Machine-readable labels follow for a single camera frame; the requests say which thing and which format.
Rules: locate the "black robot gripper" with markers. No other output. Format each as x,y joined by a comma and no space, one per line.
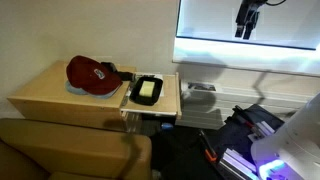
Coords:
248,11

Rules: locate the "yellow sponge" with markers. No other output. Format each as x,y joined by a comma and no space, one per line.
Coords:
146,89

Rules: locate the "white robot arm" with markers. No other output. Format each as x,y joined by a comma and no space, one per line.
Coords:
296,140

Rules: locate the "black oven tray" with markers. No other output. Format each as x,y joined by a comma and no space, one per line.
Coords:
134,93

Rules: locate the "white ribbed appliance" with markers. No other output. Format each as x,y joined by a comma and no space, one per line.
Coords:
216,105

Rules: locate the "red and black pen tool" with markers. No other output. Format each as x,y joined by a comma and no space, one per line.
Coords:
245,116

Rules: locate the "small white box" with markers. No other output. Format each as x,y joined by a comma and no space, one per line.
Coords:
261,131

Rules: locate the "black equipment bag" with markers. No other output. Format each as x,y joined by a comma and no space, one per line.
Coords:
233,138

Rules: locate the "small blue object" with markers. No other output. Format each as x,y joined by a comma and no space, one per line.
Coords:
167,126

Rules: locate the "dark red baseball cap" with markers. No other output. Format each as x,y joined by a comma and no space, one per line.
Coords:
90,76

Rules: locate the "light blue cap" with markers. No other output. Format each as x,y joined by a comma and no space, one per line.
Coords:
71,89

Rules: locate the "light wooden cabinet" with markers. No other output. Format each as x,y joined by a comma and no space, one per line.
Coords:
46,90

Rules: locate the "tan leather armchair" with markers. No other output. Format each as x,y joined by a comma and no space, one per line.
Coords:
66,150

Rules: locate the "wall window with white frame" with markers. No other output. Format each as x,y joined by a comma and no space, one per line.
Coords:
246,55

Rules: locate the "silver aluminium rail stack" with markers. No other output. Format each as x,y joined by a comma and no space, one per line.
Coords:
238,163

